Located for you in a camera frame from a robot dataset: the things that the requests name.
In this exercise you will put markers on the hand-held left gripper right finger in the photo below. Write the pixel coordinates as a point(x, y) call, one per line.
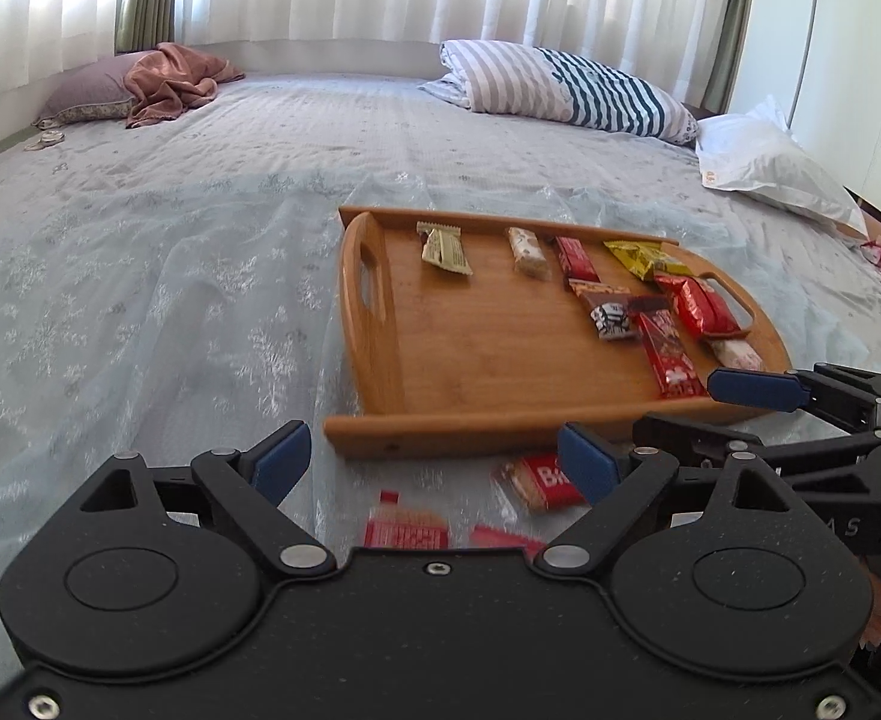
point(587, 465)

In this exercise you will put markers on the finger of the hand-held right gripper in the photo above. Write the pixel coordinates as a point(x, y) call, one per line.
point(752, 388)
point(703, 439)

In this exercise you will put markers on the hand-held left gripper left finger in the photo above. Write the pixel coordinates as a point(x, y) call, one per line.
point(283, 457)

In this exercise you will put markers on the pale pink snack packet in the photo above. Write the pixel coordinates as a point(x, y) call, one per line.
point(737, 355)

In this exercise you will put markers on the red biscuit packet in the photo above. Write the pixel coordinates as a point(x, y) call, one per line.
point(542, 480)

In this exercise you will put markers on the long red snack bar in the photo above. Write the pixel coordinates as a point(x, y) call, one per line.
point(669, 352)

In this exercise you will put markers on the glossy red snack packet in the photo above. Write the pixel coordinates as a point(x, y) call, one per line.
point(699, 307)

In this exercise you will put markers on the dark red chocolate packet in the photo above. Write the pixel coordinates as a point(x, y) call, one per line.
point(508, 538)

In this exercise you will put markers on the red striped snack packet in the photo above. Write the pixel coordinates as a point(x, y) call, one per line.
point(407, 525)

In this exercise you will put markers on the wooden tray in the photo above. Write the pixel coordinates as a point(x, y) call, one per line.
point(485, 345)

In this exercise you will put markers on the brown snack packet white end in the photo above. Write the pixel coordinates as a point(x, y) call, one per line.
point(604, 307)

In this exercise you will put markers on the yellow snack packet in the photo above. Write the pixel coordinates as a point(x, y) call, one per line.
point(643, 259)

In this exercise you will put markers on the small dark red snack bar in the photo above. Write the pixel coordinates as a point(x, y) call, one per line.
point(577, 261)

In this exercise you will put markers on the clear nougat bar packet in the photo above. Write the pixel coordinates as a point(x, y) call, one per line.
point(528, 253)

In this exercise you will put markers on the beige wafer packet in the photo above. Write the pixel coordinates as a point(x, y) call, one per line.
point(444, 249)

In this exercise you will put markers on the person's right hand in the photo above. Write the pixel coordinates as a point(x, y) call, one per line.
point(875, 611)

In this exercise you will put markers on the red and white toy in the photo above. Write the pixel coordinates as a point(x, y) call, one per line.
point(877, 253)

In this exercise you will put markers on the white pillow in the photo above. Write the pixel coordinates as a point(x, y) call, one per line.
point(770, 165)

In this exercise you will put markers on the white wardrobe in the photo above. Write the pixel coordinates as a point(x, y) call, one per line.
point(845, 52)

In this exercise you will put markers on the striped pillow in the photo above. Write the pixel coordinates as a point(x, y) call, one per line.
point(560, 86)

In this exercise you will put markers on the pink blanket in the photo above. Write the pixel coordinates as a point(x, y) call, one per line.
point(174, 82)

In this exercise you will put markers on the metal keys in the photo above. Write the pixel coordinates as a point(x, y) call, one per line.
point(44, 141)

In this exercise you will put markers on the purple pillow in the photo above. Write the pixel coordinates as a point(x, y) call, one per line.
point(88, 94)

